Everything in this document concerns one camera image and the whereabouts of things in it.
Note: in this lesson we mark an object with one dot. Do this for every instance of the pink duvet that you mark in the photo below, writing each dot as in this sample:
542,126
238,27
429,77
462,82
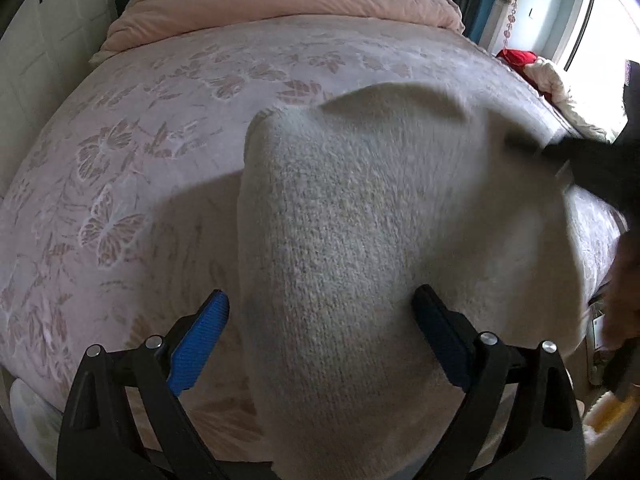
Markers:
280,10

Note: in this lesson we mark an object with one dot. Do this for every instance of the white wardrobe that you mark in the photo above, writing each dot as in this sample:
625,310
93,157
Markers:
45,45

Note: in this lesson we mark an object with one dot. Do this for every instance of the cream cloth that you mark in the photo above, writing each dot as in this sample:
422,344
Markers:
565,95

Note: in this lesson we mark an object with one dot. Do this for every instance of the white sweater with black hearts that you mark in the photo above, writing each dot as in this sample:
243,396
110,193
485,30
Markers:
360,240

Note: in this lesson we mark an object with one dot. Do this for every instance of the butterfly print bed blanket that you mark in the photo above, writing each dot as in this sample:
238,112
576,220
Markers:
150,135

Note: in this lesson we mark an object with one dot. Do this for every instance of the plain red cloth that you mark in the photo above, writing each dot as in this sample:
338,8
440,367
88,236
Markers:
520,60

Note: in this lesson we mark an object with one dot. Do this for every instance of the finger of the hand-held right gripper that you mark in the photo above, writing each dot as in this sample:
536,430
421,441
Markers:
540,152

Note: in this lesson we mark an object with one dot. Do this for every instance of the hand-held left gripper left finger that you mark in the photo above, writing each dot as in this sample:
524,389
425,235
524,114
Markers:
197,345

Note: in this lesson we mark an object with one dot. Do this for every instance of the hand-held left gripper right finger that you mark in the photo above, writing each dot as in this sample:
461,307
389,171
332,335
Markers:
440,335

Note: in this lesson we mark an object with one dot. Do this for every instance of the window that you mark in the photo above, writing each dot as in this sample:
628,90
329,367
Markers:
600,25

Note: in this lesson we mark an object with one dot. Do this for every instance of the person's right forearm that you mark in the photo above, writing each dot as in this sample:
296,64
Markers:
627,285

